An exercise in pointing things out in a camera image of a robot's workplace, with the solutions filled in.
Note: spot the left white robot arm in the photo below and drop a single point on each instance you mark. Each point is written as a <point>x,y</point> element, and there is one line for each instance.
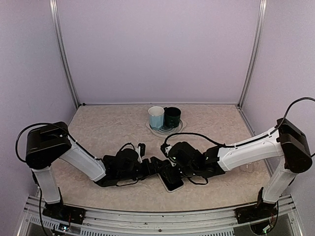
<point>47,142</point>

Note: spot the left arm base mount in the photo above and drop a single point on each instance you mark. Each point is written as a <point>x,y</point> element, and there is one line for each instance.
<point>66,213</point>

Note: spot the right aluminium corner post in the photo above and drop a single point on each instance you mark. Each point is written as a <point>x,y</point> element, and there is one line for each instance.
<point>254,53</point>

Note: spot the dark green mug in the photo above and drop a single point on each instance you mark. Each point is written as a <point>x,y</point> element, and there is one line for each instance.
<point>172,116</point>

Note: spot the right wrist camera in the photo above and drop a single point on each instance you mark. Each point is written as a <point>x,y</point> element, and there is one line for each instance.
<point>182,153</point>

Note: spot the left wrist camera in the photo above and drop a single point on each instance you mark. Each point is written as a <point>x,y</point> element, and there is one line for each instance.
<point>141,148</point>

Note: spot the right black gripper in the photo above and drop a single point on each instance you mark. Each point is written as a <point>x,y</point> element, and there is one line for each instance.
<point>167,169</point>

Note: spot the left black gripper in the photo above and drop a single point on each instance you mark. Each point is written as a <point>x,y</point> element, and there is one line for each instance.
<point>153,169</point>

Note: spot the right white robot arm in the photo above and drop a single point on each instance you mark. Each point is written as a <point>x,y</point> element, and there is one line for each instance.
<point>285,141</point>

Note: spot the aluminium corner post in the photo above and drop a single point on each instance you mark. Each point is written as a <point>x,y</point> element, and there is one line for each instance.
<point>58,32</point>
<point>254,53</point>

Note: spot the aluminium front rail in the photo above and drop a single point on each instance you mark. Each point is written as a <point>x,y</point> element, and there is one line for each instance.
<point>103,222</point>

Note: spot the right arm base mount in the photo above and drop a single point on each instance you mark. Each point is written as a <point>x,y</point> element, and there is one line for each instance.
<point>255,212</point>

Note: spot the clear round plate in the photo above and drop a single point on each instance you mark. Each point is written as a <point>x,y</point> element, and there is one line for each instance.
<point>164,131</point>

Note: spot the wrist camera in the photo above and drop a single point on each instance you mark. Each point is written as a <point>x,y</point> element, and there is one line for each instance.
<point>182,153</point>
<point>141,148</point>

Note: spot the light blue white mug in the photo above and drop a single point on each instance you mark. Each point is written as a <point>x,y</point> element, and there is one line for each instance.
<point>156,117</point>

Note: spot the left aluminium corner post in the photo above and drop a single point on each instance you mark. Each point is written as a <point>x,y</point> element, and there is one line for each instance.
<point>58,32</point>

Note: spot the clear magsafe phone case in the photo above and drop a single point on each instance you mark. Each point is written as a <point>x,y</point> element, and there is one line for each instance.
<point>248,168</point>

